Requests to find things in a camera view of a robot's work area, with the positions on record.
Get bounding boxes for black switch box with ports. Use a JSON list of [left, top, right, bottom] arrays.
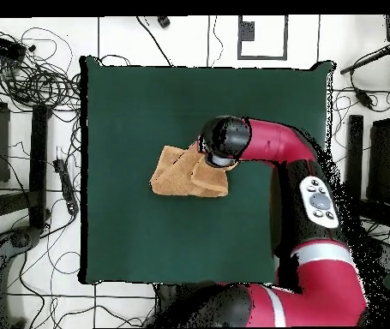
[[0, 31, 27, 63]]

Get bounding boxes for black metal stand frame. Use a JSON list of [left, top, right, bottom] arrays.
[[345, 114, 390, 237], [0, 103, 53, 230]]

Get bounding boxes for black tripod rod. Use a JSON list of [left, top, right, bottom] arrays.
[[339, 42, 390, 75]]

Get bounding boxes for dark green tablecloth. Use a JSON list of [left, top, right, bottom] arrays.
[[78, 55, 336, 287]]

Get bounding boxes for black power adapter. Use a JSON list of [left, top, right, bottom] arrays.
[[354, 87, 375, 111]]

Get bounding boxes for black power strip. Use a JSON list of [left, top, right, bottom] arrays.
[[52, 158, 80, 216]]

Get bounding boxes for tangled black cables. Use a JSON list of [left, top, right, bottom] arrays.
[[0, 27, 82, 114]]

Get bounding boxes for tan terry towel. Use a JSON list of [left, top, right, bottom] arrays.
[[148, 140, 240, 199]]

